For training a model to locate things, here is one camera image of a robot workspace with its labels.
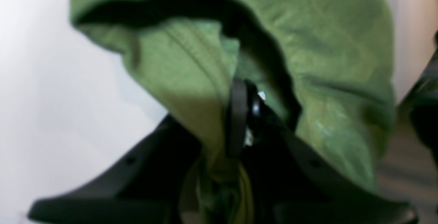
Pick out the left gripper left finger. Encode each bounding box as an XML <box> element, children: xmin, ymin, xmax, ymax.
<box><xmin>27</xmin><ymin>116</ymin><xmax>201</xmax><ymax>224</ymax></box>

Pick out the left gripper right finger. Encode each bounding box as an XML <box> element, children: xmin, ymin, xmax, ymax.
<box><xmin>226</xmin><ymin>78</ymin><xmax>418</xmax><ymax>224</ymax></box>

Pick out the green t-shirt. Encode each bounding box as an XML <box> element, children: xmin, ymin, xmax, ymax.
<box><xmin>70</xmin><ymin>0</ymin><xmax>395</xmax><ymax>224</ymax></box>

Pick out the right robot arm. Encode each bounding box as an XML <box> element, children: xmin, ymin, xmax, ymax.
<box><xmin>405</xmin><ymin>33</ymin><xmax>438</xmax><ymax>167</ymax></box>

